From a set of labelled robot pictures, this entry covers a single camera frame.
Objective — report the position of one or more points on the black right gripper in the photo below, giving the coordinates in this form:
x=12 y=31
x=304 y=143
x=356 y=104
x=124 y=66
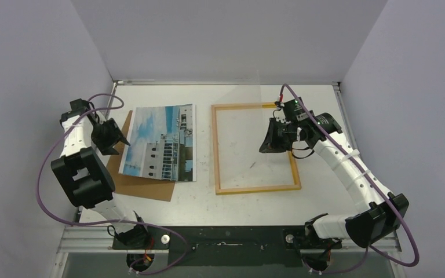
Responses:
x=278 y=132

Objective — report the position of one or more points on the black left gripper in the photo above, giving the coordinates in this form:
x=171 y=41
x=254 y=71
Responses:
x=106 y=147

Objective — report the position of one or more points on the sky and building photo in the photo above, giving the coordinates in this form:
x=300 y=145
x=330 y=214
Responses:
x=162 y=144

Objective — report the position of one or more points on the yellow wooden picture frame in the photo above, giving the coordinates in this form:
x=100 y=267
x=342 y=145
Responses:
x=253 y=153

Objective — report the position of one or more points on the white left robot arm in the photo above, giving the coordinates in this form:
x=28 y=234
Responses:
x=83 y=176

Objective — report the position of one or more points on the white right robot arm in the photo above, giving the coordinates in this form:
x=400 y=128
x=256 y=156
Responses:
x=323 y=135

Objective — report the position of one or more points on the brown cardboard backing board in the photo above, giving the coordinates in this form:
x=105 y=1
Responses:
x=137 y=186

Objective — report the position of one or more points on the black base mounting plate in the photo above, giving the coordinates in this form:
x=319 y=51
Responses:
x=230 y=246

